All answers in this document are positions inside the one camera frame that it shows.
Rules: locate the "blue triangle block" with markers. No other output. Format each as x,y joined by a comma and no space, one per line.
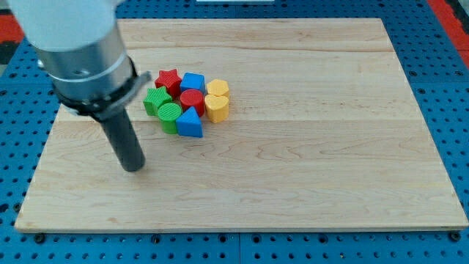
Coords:
189,124

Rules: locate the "green star block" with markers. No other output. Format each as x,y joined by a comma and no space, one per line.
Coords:
155,98

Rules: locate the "yellow hexagon block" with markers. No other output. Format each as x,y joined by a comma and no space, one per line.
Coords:
218,87

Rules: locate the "light wooden board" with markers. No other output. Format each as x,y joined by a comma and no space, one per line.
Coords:
324,134

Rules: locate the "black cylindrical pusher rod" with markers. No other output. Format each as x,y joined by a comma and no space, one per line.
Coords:
124,142

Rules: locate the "red cylinder block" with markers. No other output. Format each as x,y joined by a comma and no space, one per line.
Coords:
193,98

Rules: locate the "red star block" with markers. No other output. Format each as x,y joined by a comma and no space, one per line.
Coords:
170,80

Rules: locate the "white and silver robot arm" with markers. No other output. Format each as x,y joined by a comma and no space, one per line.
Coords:
79,45

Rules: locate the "blue cube block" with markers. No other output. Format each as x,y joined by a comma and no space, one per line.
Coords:
193,81

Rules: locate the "yellow heart block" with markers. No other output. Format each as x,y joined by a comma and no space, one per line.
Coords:
217,108

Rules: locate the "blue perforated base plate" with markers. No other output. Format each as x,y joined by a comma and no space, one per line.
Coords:
434,66

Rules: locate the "green cylinder block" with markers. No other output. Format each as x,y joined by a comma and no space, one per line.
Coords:
168,113

